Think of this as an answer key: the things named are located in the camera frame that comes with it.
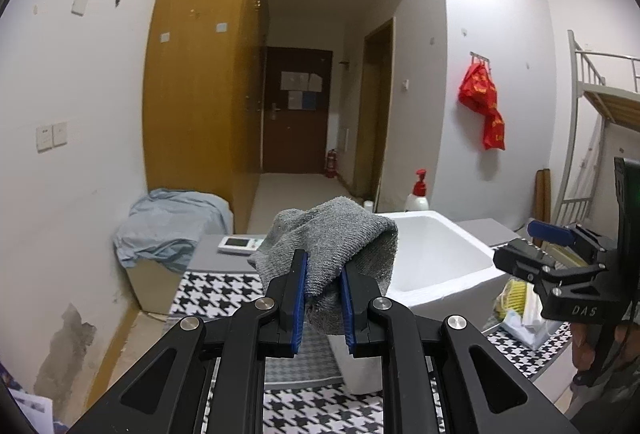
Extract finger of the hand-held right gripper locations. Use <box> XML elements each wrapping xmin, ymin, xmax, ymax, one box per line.
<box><xmin>527</xmin><ymin>219</ymin><xmax>618</xmax><ymax>262</ymax></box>
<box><xmin>492</xmin><ymin>239</ymin><xmax>603</xmax><ymax>290</ymax></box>

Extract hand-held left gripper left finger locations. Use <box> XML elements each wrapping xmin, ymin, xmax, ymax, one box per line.
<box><xmin>65</xmin><ymin>249</ymin><xmax>308</xmax><ymax>434</ymax></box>

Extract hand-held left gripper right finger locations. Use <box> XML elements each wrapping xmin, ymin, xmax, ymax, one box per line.
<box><xmin>340</xmin><ymin>264</ymin><xmax>581</xmax><ymax>434</ymax></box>

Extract yellow foam net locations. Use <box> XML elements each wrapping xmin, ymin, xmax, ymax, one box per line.
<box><xmin>502</xmin><ymin>279</ymin><xmax>543</xmax><ymax>315</ymax></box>

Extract green plastic bag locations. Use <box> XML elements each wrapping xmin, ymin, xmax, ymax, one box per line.
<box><xmin>492</xmin><ymin>294</ymin><xmax>566</xmax><ymax>350</ymax></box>

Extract grey sock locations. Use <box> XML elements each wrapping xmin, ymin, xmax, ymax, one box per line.
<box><xmin>248</xmin><ymin>195</ymin><xmax>399</xmax><ymax>335</ymax></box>

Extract white plastic bin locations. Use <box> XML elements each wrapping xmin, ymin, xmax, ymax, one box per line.
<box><xmin>325</xmin><ymin>210</ymin><xmax>511</xmax><ymax>395</ymax></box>

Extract wooden boards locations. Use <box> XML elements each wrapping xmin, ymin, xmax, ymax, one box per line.
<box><xmin>532</xmin><ymin>169</ymin><xmax>552</xmax><ymax>235</ymax></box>

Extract houndstooth table cloth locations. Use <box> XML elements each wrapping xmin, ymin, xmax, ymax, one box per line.
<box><xmin>167</xmin><ymin>219</ymin><xmax>581</xmax><ymax>434</ymax></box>

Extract white remote control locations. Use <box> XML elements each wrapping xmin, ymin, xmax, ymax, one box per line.
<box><xmin>218</xmin><ymin>235</ymin><xmax>263</xmax><ymax>256</ymax></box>

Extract red printed plastic bag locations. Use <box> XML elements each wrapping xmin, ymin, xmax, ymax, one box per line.
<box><xmin>482</xmin><ymin>106</ymin><xmax>506</xmax><ymax>151</ymax></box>
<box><xmin>458</xmin><ymin>59</ymin><xmax>498</xmax><ymax>115</ymax></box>

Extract white lotion pump bottle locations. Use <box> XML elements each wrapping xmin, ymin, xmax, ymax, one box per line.
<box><xmin>404</xmin><ymin>169</ymin><xmax>431</xmax><ymax>213</ymax></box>

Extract light blue sheet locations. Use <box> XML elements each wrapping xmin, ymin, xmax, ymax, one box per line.
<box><xmin>112</xmin><ymin>188</ymin><xmax>234</xmax><ymax>272</ymax></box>

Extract cream storage box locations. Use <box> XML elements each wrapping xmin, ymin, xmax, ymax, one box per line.
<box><xmin>125</xmin><ymin>259</ymin><xmax>196</xmax><ymax>315</ymax></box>

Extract metal bunk bed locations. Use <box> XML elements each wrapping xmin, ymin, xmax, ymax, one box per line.
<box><xmin>547</xmin><ymin>30</ymin><xmax>640</xmax><ymax>240</ymax></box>

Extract brown entrance door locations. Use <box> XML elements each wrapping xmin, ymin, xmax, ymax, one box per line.
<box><xmin>262</xmin><ymin>46</ymin><xmax>333</xmax><ymax>175</ymax></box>

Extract blue and white paper notice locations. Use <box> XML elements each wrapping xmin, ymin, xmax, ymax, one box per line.
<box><xmin>287</xmin><ymin>90</ymin><xmax>318</xmax><ymax>111</ymax></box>

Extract wooden wardrobe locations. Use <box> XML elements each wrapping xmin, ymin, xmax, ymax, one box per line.
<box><xmin>142</xmin><ymin>0</ymin><xmax>271</xmax><ymax>235</ymax></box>

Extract printed papers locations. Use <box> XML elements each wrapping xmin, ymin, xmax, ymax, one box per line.
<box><xmin>10</xmin><ymin>389</ymin><xmax>56</xmax><ymax>434</ymax></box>

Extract wooden side door frame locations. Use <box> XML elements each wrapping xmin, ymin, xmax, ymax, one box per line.
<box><xmin>352</xmin><ymin>16</ymin><xmax>396</xmax><ymax>200</ymax></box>

